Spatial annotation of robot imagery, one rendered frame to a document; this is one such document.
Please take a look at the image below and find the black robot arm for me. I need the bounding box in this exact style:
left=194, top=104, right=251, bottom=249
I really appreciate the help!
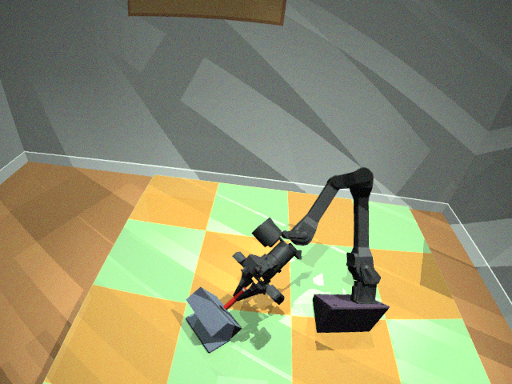
left=242, top=167, right=381, bottom=304

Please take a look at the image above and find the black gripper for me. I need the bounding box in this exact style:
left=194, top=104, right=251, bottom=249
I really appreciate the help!
left=232, top=251, right=285, bottom=305

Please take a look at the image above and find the red peg with white band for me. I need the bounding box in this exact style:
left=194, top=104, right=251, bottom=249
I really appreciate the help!
left=224, top=287, right=246, bottom=310

